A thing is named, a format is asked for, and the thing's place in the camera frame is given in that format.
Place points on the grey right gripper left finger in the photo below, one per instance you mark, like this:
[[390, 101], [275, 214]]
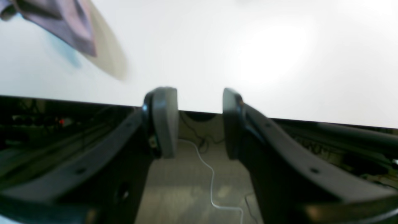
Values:
[[93, 174]]

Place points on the mauve t-shirt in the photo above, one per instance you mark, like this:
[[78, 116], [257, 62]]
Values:
[[69, 20]]

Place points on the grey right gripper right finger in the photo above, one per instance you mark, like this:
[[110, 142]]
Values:
[[291, 184]]

